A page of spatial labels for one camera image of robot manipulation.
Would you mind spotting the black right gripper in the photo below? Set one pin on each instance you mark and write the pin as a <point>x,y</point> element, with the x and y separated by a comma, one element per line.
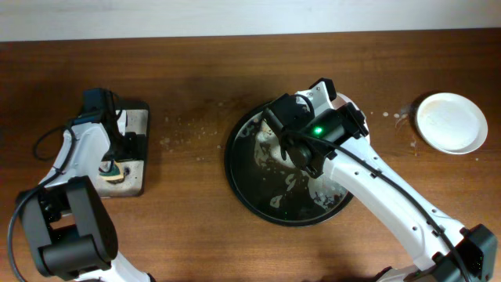
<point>299,157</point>

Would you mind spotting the green yellow sponge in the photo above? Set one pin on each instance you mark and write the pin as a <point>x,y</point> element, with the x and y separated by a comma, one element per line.
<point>115,173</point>

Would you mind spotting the cream white plate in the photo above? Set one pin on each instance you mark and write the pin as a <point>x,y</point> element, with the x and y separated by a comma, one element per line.
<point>455,137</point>

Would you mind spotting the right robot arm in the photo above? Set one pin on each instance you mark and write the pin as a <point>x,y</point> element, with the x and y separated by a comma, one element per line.
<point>442,248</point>

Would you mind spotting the pink white plate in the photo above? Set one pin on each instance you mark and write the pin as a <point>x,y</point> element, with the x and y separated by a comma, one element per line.
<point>353,114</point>

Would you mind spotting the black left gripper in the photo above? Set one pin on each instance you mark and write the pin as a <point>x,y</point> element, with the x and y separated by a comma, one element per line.
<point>127,145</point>

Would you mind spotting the pale blue plate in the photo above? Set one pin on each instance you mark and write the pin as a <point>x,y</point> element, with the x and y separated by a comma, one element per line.
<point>447,105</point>

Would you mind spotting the black rectangular soap tray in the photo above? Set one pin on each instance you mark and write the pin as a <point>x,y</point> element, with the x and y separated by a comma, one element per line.
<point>136,119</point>

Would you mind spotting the round black tray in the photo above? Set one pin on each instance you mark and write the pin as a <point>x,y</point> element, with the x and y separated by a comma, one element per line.
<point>277,193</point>

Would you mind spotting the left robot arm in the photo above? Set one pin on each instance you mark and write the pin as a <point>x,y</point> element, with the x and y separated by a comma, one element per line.
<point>69,232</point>

